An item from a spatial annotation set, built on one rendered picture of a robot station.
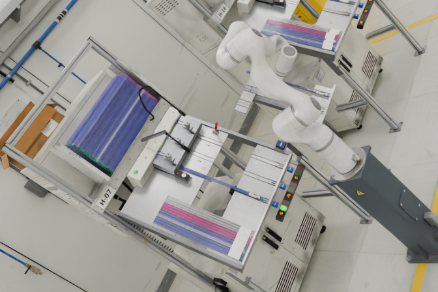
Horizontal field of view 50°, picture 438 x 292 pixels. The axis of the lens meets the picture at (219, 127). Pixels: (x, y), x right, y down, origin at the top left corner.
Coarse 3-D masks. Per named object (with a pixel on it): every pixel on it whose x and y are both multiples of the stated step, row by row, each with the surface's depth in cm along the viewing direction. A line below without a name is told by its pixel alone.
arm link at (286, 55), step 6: (282, 48) 232; (288, 48) 232; (294, 48) 233; (282, 54) 230; (288, 54) 230; (294, 54) 231; (282, 60) 233; (288, 60) 231; (294, 60) 234; (276, 66) 240; (282, 66) 236; (288, 66) 236; (282, 72) 240
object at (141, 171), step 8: (168, 112) 269; (176, 112) 269; (168, 120) 266; (176, 120) 266; (160, 128) 264; (168, 128) 263; (160, 136) 261; (152, 144) 259; (160, 144) 258; (144, 152) 256; (152, 152) 256; (136, 160) 254; (144, 160) 253; (152, 160) 254; (136, 168) 251; (144, 168) 251; (152, 168) 257; (128, 176) 249; (136, 176) 249; (144, 176) 251; (136, 184) 254
